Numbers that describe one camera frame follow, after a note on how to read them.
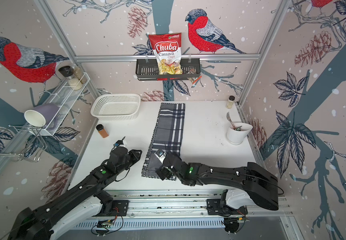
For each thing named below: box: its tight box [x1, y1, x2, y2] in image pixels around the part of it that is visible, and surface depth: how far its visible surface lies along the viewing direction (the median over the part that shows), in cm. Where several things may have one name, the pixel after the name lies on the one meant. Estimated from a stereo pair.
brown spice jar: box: [96, 124, 109, 139], surface depth 98 cm
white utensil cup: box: [225, 122, 253, 145], surface depth 95 cm
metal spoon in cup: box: [226, 111, 235, 130], surface depth 97 cm
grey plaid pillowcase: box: [141, 103, 186, 181], surface depth 103 cm
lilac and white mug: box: [24, 104, 60, 131], surface depth 64 cm
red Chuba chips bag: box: [148, 32, 183, 75], surface depth 84 cm
